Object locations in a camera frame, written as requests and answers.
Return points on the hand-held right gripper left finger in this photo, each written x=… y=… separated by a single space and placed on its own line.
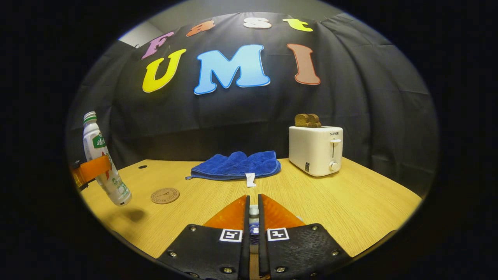
x=246 y=241

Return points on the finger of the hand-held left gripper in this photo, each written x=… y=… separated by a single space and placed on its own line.
x=93 y=168

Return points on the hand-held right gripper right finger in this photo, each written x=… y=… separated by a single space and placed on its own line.
x=262 y=241

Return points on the clear plastic water bottle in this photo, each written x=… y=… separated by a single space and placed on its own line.
x=103 y=155

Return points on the round brown coaster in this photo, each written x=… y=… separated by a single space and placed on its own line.
x=165 y=195

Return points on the blue folded cloth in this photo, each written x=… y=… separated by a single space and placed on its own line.
x=237 y=165

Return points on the white toaster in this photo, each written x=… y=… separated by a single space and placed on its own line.
x=311 y=149

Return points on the brown bread slice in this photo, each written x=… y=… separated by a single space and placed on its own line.
x=315 y=120
x=301 y=120

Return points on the black backdrop cloth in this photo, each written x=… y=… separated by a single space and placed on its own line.
x=350 y=97

